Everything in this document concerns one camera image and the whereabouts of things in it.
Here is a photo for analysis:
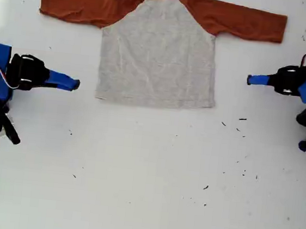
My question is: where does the grey t-shirt with orange sleeves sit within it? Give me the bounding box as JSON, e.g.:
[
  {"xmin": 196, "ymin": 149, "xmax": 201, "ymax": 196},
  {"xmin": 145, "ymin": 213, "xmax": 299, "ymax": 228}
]
[{"xmin": 30, "ymin": 0, "xmax": 290, "ymax": 120}]

